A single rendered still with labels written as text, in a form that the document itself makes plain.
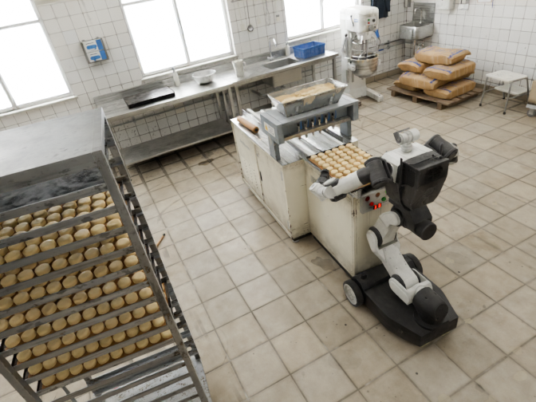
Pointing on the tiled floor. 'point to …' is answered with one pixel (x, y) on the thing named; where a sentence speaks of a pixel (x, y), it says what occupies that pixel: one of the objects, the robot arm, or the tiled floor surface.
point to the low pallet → (434, 97)
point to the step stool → (508, 84)
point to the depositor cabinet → (278, 176)
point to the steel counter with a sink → (189, 91)
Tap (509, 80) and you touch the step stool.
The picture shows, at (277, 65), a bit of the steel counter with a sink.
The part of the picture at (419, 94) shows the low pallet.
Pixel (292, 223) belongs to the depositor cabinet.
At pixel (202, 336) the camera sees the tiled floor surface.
